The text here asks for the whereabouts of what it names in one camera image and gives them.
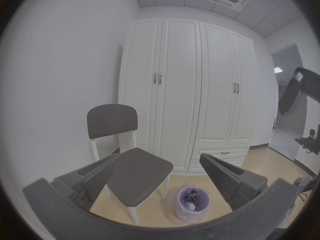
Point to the purple plastic bag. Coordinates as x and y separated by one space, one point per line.
181 214

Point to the white paper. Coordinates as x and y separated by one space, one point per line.
192 206

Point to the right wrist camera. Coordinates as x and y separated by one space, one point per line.
312 133

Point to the ceiling light panel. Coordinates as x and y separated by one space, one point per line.
278 70

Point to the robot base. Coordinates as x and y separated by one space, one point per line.
310 184

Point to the black plastic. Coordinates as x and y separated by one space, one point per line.
192 196

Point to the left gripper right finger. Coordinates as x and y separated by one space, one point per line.
225 179

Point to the grey padded white chair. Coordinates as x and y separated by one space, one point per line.
140 174

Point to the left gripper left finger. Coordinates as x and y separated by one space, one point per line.
92 179

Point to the white wardrobe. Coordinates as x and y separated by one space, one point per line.
180 96

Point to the white trash bin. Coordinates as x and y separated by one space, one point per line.
205 207

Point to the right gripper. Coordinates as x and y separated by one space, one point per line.
311 145

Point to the beige curtain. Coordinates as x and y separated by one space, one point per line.
300 121

